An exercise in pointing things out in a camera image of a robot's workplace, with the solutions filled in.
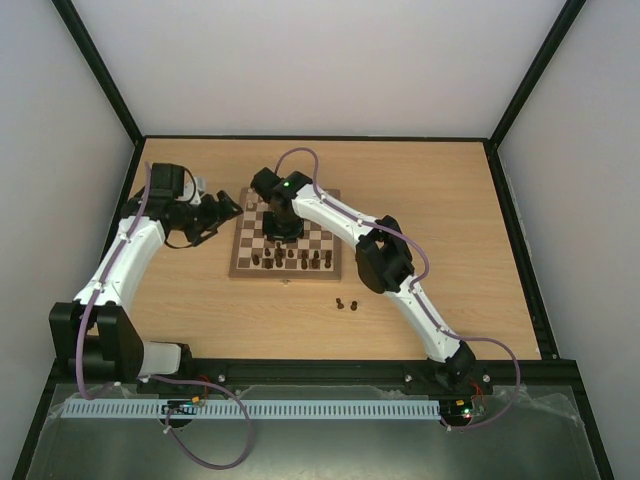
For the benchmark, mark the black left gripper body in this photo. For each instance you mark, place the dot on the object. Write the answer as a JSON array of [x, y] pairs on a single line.
[[193, 222]]

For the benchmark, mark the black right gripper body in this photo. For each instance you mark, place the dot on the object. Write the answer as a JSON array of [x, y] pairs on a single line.
[[282, 234]]

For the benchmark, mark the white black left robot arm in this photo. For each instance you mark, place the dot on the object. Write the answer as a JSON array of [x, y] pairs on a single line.
[[94, 336]]

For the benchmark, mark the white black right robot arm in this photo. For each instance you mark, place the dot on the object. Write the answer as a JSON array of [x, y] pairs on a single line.
[[383, 259]]

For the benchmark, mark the wooden chess board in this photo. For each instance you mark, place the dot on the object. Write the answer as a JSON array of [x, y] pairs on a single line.
[[249, 241]]

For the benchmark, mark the white slotted cable duct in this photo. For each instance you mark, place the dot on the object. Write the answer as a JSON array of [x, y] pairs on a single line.
[[253, 409]]

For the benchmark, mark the black aluminium frame rail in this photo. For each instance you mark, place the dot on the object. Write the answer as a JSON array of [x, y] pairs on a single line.
[[410, 377]]

